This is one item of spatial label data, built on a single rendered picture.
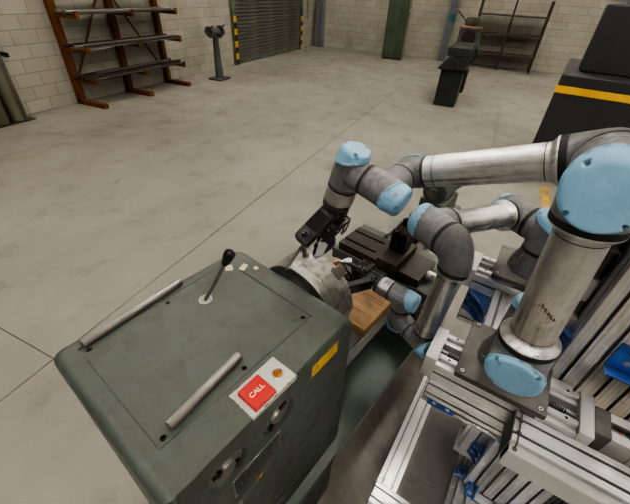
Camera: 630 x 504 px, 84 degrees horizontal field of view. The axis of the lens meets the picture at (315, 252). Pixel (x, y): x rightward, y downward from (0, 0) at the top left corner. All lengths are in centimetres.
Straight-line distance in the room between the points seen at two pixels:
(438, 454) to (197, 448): 142
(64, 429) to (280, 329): 177
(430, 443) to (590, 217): 156
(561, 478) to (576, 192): 72
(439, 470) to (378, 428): 41
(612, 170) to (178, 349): 89
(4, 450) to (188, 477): 190
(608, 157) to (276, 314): 75
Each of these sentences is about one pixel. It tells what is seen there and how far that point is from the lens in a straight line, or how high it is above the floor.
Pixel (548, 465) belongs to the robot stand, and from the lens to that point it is 114.
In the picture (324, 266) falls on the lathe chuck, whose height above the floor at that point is 123.
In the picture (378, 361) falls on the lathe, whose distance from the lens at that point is 179.
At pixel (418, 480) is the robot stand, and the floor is 21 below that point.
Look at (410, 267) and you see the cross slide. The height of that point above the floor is 97.
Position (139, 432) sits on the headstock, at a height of 125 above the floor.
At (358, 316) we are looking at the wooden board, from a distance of 148.
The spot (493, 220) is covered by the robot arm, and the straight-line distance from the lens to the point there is 133.
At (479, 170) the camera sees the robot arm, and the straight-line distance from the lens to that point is 82.
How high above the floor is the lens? 197
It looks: 37 degrees down
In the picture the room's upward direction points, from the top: 3 degrees clockwise
